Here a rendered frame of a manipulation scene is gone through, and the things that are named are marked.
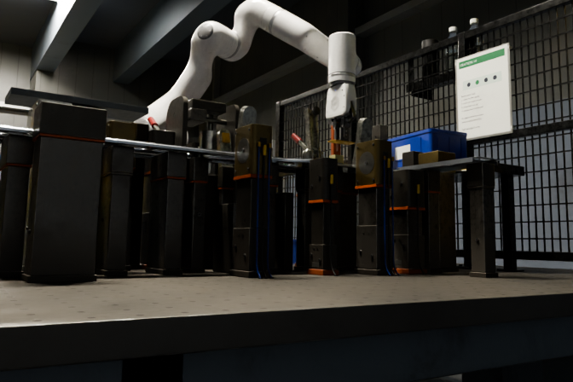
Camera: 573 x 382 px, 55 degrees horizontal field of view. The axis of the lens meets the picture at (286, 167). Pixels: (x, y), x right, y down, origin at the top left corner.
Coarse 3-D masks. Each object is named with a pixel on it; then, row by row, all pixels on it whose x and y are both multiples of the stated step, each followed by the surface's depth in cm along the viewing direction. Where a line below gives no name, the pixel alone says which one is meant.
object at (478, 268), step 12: (468, 168) 142; (480, 168) 139; (492, 168) 141; (468, 180) 142; (480, 180) 139; (492, 180) 140; (480, 192) 139; (492, 192) 141; (480, 204) 139; (492, 204) 140; (480, 216) 138; (492, 216) 140; (480, 228) 138; (492, 228) 139; (480, 240) 138; (492, 240) 139; (480, 252) 138; (492, 252) 138; (480, 264) 137; (492, 264) 138; (480, 276) 136; (492, 276) 136
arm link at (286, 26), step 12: (276, 12) 177; (288, 12) 178; (276, 24) 176; (288, 24) 175; (300, 24) 174; (276, 36) 179; (288, 36) 175; (300, 36) 173; (312, 36) 174; (324, 36) 178; (300, 48) 176; (312, 48) 177; (324, 48) 179; (324, 60) 180; (360, 60) 176
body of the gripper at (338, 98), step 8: (336, 88) 167; (344, 88) 164; (352, 88) 165; (328, 96) 170; (336, 96) 166; (344, 96) 164; (352, 96) 165; (328, 104) 170; (336, 104) 166; (344, 104) 163; (328, 112) 169; (336, 112) 166; (344, 112) 163
